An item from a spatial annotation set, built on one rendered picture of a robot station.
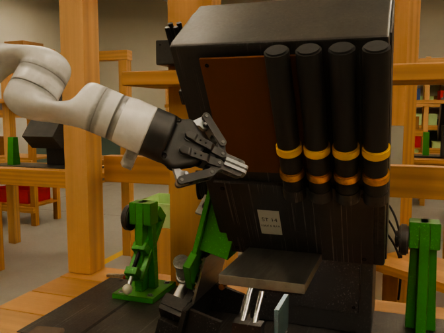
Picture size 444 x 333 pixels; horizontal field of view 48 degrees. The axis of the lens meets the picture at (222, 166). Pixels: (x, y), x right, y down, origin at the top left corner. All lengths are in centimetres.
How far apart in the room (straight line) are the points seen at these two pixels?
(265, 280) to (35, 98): 49
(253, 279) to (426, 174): 72
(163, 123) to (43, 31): 1146
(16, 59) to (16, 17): 1078
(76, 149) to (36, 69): 99
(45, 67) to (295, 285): 54
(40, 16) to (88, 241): 1059
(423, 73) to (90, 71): 102
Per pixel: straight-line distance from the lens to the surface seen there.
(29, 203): 672
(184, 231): 157
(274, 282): 92
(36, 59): 76
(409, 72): 128
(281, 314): 106
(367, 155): 84
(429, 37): 1119
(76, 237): 177
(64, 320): 139
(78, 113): 73
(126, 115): 72
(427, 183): 150
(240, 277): 93
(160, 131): 72
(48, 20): 1235
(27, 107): 74
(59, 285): 171
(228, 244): 113
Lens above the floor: 143
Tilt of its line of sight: 6 degrees down
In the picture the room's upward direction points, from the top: straight up
